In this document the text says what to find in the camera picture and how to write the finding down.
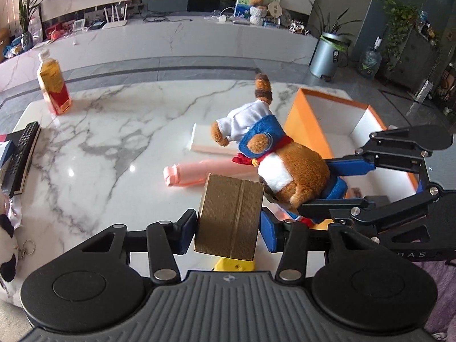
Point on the panda plush toy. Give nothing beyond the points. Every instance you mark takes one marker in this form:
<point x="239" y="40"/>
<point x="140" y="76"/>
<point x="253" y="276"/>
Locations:
<point x="6" y="253"/>

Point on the long-leaf green plant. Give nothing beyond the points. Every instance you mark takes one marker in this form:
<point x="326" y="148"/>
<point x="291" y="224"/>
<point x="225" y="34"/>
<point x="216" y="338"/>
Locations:
<point x="333" y="25"/>

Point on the silver cylindrical planter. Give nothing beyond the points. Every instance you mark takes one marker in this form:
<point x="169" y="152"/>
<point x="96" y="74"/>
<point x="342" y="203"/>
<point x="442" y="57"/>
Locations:
<point x="324" y="58"/>

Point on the small brown cardboard box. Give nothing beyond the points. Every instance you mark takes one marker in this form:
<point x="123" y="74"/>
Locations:
<point x="228" y="217"/>

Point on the trailing ivy plant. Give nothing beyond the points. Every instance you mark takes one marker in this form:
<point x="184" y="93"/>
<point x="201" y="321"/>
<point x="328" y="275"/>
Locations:
<point x="400" y="21"/>

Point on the yellow toy block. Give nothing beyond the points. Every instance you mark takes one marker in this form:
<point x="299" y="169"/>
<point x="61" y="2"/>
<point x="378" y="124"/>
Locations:
<point x="235" y="264"/>

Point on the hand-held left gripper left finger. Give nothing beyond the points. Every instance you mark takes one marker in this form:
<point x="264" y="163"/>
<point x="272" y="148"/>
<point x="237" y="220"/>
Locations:
<point x="187" y="233"/>

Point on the black remote control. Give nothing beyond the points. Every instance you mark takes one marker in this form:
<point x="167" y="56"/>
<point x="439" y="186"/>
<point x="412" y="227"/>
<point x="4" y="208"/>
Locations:
<point x="21" y="156"/>

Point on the brown plush toy blue outfit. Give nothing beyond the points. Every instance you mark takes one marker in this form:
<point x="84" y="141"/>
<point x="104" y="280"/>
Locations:
<point x="299" y="171"/>

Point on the teddy bear in knit outfit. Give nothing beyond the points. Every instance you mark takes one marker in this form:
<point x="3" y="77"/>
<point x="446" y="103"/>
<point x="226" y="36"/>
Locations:
<point x="258" y="9"/>

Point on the white router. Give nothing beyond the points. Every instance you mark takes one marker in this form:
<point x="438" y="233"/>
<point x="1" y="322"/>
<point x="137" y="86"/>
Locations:
<point x="115" y="23"/>

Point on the round wooden fan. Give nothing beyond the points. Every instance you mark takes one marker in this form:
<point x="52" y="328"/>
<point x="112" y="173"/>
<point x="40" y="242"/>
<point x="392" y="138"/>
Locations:
<point x="275" y="10"/>

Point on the orange juice bottle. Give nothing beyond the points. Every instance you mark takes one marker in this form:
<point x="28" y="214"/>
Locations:
<point x="53" y="85"/>

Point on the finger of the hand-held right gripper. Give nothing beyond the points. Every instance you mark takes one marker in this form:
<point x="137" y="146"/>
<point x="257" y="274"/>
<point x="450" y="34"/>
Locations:
<point x="356" y="211"/>
<point x="392" y="156"/>

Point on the purple fuzzy blanket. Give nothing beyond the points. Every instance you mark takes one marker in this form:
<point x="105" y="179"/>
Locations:
<point x="438" y="302"/>

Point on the grey-green cabinet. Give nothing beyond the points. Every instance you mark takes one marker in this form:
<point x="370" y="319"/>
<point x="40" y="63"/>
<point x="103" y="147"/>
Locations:
<point x="416" y="60"/>

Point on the white flat box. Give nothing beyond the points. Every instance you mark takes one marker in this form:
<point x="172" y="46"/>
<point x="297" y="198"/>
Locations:
<point x="205" y="139"/>

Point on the clear water jug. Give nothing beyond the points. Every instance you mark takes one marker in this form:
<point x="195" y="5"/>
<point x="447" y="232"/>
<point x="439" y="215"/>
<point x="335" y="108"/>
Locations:
<point x="370" y="60"/>

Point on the green plant in dark vase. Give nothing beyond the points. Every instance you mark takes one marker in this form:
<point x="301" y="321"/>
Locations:
<point x="26" y="17"/>

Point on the marble television cabinet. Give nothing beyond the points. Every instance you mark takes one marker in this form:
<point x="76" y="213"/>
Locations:
<point x="178" y="42"/>

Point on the orange cardboard box white inside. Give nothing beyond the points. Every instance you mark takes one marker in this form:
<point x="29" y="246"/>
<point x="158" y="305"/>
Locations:
<point x="306" y="124"/>

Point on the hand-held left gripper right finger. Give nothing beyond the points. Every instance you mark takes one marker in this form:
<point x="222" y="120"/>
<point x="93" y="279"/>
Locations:
<point x="269" y="233"/>

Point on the pink cylindrical bottle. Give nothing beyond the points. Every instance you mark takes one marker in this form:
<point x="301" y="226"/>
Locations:
<point x="199" y="172"/>

